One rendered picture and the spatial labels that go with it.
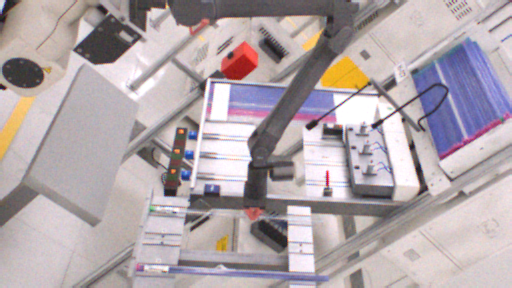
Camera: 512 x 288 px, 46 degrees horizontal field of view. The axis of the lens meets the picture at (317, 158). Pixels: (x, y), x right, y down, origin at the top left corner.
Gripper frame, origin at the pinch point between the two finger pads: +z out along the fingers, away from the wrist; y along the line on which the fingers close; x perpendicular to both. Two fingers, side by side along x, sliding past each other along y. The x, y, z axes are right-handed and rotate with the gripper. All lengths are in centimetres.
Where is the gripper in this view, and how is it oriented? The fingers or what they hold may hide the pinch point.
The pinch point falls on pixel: (253, 215)
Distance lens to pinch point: 178.7
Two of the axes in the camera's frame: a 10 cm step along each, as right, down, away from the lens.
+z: -1.4, 7.6, 6.3
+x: -9.9, -0.8, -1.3
